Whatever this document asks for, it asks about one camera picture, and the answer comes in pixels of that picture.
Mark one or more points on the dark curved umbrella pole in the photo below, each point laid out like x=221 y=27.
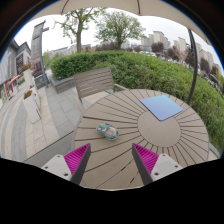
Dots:
x=195 y=66

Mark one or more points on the white planter with red flowers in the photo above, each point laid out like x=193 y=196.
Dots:
x=27 y=76

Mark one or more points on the tall grey sign pillar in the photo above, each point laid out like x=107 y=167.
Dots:
x=37 y=50

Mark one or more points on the transparent green computer mouse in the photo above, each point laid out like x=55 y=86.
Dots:
x=108 y=131

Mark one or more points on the beige patio umbrella canopy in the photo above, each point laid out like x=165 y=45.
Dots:
x=100 y=6

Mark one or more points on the white planter with orange flowers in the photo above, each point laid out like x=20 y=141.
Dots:
x=30 y=106

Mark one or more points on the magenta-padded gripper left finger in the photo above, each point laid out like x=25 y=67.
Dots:
x=76 y=160

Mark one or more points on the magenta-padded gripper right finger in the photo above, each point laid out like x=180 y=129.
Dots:
x=148 y=160

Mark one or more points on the thin-trunked leafy tree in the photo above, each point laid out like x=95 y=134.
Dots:
x=79 y=38

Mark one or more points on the round-crowned leafy tree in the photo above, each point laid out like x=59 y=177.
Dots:
x=120 y=28

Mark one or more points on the blue square mouse pad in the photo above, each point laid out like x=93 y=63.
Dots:
x=161 y=107

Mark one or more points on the brown slatted patio chair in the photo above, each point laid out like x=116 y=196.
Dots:
x=95 y=81

